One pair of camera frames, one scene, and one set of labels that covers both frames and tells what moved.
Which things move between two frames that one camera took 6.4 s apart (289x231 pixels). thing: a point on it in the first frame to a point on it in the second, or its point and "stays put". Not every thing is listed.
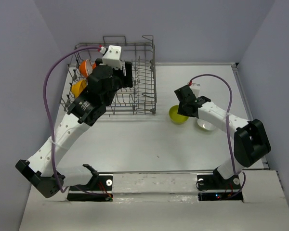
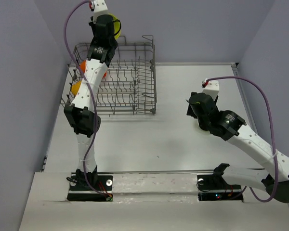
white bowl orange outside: [85, 68] stays put
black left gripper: [128, 73] to [91, 24]
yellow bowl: [77, 88] stays put
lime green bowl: [175, 117] to [116, 26]
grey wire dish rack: [139, 99] stays put
